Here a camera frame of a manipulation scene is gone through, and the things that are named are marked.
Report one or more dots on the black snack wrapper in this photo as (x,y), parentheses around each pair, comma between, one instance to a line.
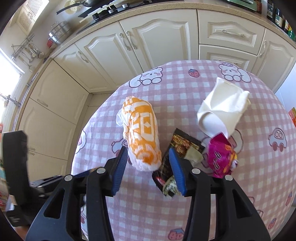
(183,153)

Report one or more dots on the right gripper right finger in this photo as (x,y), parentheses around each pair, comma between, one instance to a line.
(236,216)

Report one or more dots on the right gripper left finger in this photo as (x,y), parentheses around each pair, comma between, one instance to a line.
(60,216)

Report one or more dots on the steel stock pot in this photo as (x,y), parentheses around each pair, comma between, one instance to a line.
(60,32)

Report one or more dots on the orange white plastic bag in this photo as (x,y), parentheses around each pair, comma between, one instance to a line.
(140,130)

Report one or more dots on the black gas stove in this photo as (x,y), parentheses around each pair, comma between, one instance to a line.
(112,9)

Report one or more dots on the pink checked tablecloth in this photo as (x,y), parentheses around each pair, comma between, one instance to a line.
(148,206)

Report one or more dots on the wall utensil rack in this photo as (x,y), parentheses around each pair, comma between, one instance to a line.
(27,52)

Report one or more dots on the cream lower kitchen cabinets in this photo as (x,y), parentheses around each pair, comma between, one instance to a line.
(113,51)

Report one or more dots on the wok with lid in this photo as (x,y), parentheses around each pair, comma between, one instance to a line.
(85,3)

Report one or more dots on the magenta snack wrapper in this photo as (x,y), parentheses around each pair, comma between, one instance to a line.
(222,159)

